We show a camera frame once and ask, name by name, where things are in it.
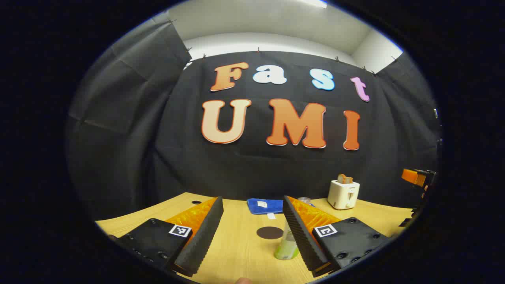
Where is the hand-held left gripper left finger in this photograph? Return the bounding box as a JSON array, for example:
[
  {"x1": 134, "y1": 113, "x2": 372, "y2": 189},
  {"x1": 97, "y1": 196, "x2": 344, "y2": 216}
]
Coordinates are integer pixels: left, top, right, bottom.
[{"x1": 107, "y1": 196, "x2": 224, "y2": 278}]

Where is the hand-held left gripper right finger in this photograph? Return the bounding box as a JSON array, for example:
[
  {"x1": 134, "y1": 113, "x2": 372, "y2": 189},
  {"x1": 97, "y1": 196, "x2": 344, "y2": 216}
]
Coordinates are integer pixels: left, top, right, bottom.
[{"x1": 282, "y1": 195, "x2": 392, "y2": 278}]

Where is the clear green-label water bottle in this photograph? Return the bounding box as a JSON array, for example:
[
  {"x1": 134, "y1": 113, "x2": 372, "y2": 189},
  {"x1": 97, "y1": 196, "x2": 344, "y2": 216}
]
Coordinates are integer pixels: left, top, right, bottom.
[{"x1": 274, "y1": 197, "x2": 313, "y2": 260}]

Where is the dark brown round coaster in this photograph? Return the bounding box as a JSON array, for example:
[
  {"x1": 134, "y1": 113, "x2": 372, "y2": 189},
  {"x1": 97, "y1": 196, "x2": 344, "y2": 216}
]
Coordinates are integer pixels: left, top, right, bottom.
[{"x1": 256, "y1": 226, "x2": 284, "y2": 240}]

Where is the blue towel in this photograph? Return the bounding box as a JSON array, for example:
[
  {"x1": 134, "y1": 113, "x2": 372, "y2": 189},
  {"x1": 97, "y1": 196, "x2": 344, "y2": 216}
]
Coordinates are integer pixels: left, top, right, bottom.
[{"x1": 247, "y1": 198, "x2": 316, "y2": 220}]

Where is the cream toaster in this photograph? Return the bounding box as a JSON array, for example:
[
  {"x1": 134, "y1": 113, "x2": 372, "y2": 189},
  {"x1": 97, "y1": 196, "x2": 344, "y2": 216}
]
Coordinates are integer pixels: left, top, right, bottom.
[{"x1": 327, "y1": 179, "x2": 361, "y2": 210}]

